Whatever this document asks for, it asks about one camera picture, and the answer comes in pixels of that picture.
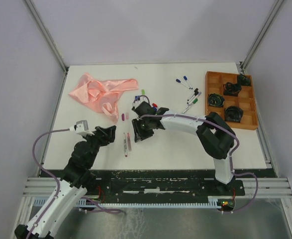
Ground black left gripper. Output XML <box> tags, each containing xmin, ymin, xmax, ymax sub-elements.
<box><xmin>82</xmin><ymin>125</ymin><xmax>116</xmax><ymax>167</ymax></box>

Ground pink translucent highlighter pen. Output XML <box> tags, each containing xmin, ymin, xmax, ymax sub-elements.
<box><xmin>127</xmin><ymin>133</ymin><xmax>132</xmax><ymax>152</ymax></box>

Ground magenta capped whiteboard marker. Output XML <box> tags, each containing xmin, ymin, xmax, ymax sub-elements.
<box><xmin>123</xmin><ymin>133</ymin><xmax>128</xmax><ymax>157</ymax></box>

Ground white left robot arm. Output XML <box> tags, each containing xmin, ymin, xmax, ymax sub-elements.
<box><xmin>14</xmin><ymin>120</ymin><xmax>116</xmax><ymax>239</ymax></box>

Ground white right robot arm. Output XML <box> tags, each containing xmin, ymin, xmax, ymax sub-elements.
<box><xmin>132</xmin><ymin>102</ymin><xmax>239</xmax><ymax>195</ymax></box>

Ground pink satin cloth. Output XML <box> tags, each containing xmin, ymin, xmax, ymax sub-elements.
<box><xmin>69</xmin><ymin>73</ymin><xmax>139</xmax><ymax>123</ymax></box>

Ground far blue marker left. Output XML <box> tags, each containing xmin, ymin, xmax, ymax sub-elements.
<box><xmin>176</xmin><ymin>79</ymin><xmax>191</xmax><ymax>89</ymax></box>

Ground black capped marker right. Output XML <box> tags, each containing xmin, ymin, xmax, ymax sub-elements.
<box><xmin>187</xmin><ymin>89</ymin><xmax>198</xmax><ymax>103</ymax></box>

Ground black capped marker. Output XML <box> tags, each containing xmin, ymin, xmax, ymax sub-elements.
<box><xmin>187</xmin><ymin>88</ymin><xmax>198</xmax><ymax>102</ymax></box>
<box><xmin>187</xmin><ymin>89</ymin><xmax>198</xmax><ymax>103</ymax></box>

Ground black capped marker left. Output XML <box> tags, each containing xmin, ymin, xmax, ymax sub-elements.
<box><xmin>187</xmin><ymin>88</ymin><xmax>198</xmax><ymax>102</ymax></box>

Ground lavender capped marker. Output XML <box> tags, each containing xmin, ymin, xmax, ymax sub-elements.
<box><xmin>187</xmin><ymin>92</ymin><xmax>201</xmax><ymax>105</ymax></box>

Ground far blue marker right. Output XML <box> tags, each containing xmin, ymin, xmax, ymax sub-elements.
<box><xmin>183</xmin><ymin>76</ymin><xmax>193</xmax><ymax>89</ymax></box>

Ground blue yellow rolled tie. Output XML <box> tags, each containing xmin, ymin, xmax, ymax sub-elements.
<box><xmin>207</xmin><ymin>93</ymin><xmax>225</xmax><ymax>108</ymax></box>

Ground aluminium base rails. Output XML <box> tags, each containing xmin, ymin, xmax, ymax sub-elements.
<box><xmin>22</xmin><ymin>178</ymin><xmax>292</xmax><ymax>198</ymax></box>

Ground orange wooden divider tray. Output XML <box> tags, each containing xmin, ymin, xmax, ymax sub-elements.
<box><xmin>205</xmin><ymin>71</ymin><xmax>258</xmax><ymax>130</ymax></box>

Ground dark floral rolled tie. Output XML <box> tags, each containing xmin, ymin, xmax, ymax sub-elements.
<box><xmin>224</xmin><ymin>106</ymin><xmax>244</xmax><ymax>123</ymax></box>

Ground dark rolled tie top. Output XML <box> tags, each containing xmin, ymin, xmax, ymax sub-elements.
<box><xmin>237</xmin><ymin>74</ymin><xmax>252</xmax><ymax>87</ymax></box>

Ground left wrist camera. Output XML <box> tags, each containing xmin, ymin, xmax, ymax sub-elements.
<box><xmin>69</xmin><ymin>120</ymin><xmax>94</xmax><ymax>136</ymax></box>

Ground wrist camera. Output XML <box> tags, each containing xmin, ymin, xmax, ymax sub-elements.
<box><xmin>69</xmin><ymin>120</ymin><xmax>94</xmax><ymax>136</ymax></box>
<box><xmin>132</xmin><ymin>95</ymin><xmax>150</xmax><ymax>110</ymax></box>

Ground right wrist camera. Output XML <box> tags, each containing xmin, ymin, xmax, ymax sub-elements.
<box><xmin>132</xmin><ymin>95</ymin><xmax>150</xmax><ymax>110</ymax></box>

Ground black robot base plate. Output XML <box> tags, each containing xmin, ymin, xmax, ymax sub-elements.
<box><xmin>40</xmin><ymin>170</ymin><xmax>246</xmax><ymax>200</ymax></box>

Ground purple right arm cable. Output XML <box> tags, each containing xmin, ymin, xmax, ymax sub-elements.
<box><xmin>133</xmin><ymin>95</ymin><xmax>258</xmax><ymax>215</ymax></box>

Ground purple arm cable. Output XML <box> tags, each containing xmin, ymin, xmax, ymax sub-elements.
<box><xmin>133</xmin><ymin>95</ymin><xmax>258</xmax><ymax>215</ymax></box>
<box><xmin>26</xmin><ymin>126</ymin><xmax>124</xmax><ymax>239</ymax></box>

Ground light blue cable duct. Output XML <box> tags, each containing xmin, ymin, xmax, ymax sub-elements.
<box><xmin>32</xmin><ymin>197</ymin><xmax>233</xmax><ymax>209</ymax></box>

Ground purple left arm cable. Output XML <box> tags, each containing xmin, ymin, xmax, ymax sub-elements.
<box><xmin>26</xmin><ymin>126</ymin><xmax>124</xmax><ymax>239</ymax></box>

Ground aluminium frame post left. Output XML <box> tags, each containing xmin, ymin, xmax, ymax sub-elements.
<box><xmin>23</xmin><ymin>0</ymin><xmax>68</xmax><ymax>72</ymax></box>

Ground aluminium frame post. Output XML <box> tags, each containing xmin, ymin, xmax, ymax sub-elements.
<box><xmin>23</xmin><ymin>0</ymin><xmax>68</xmax><ymax>72</ymax></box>
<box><xmin>237</xmin><ymin>0</ymin><xmax>287</xmax><ymax>74</ymax></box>

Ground aluminium frame post right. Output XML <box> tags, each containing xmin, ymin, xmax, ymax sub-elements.
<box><xmin>237</xmin><ymin>0</ymin><xmax>287</xmax><ymax>74</ymax></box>

